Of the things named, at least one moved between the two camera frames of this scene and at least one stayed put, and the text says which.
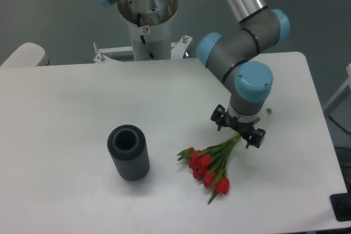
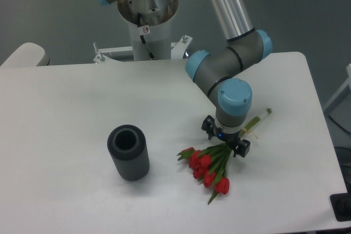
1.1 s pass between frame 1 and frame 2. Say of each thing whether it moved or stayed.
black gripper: moved
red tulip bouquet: stayed
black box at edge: stayed
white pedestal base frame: stayed
